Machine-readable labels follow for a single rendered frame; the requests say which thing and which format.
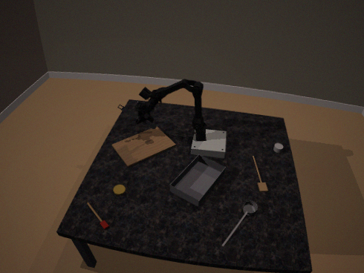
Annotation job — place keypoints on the yellow round disc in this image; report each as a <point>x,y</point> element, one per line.
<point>119,190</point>

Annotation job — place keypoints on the grey cylinder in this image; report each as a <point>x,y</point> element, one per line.
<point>278,148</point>

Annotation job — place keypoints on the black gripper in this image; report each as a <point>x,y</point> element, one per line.
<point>145,115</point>

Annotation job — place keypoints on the brown wooden board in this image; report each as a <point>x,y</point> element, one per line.
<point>142,146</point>

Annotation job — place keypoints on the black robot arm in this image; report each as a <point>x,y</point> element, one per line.
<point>157,95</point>

